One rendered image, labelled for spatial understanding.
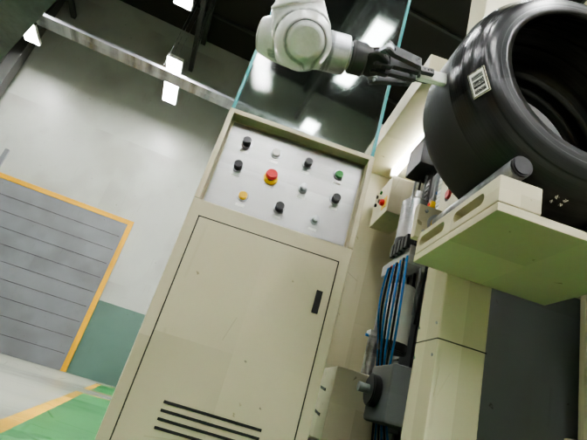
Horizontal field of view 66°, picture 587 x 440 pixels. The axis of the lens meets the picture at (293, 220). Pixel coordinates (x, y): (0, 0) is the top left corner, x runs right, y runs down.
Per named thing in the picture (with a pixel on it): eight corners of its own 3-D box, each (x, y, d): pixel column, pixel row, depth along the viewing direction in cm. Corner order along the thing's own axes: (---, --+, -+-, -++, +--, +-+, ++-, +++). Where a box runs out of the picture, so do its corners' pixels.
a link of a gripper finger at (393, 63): (373, 54, 104) (376, 50, 103) (419, 65, 105) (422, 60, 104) (372, 67, 103) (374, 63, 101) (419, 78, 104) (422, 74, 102)
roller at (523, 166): (435, 237, 118) (425, 223, 119) (448, 230, 119) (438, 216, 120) (522, 179, 86) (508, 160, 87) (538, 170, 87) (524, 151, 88)
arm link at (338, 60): (321, 48, 108) (345, 54, 109) (317, 79, 105) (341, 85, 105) (331, 20, 100) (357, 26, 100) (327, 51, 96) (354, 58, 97)
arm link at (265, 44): (315, 73, 109) (321, 76, 97) (252, 58, 107) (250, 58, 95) (327, 26, 105) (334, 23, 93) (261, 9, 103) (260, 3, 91)
